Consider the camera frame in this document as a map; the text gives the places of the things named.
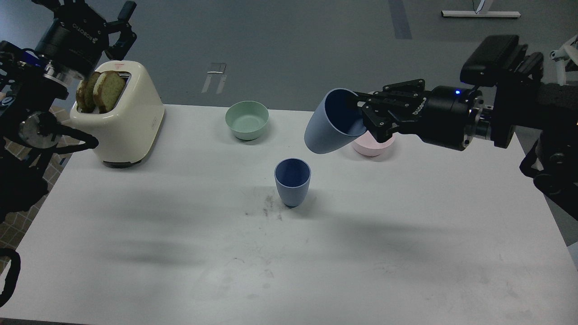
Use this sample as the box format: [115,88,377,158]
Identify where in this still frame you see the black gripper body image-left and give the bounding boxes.
[35,0,109,79]

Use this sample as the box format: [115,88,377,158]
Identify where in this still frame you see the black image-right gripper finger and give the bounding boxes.
[352,79,427,109]
[360,102,416,143]

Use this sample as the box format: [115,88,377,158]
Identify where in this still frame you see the white desk foot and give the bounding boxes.
[440,0,522,19]

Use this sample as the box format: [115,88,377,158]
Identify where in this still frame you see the cream white toaster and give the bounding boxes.
[70,61,165,168]

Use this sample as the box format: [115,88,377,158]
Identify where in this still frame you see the right toast slice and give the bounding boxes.
[93,71,126,114]

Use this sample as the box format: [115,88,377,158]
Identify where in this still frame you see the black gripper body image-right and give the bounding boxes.
[406,86,483,151]

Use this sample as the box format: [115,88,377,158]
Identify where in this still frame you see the left toast slice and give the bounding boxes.
[76,71,101,113]

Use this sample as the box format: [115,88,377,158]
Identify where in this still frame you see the toast slice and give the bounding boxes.
[93,71,126,114]
[76,71,101,113]

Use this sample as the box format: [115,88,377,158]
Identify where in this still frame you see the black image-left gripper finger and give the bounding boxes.
[32,0,62,14]
[105,1,137,61]

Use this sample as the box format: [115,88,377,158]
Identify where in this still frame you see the white chair frame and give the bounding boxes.
[549,35,578,86]

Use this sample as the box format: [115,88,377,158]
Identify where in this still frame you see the checkered beige cloth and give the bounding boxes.
[0,104,73,274]

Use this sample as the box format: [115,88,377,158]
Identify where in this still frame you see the blue cup image-right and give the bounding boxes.
[304,88,367,154]

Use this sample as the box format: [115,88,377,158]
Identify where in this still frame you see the green bowl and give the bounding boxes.
[225,101,269,141]

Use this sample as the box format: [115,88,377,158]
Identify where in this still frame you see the blue cup image-left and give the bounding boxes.
[273,158,312,207]

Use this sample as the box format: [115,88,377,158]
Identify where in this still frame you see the pink bowl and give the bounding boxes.
[350,130,396,157]

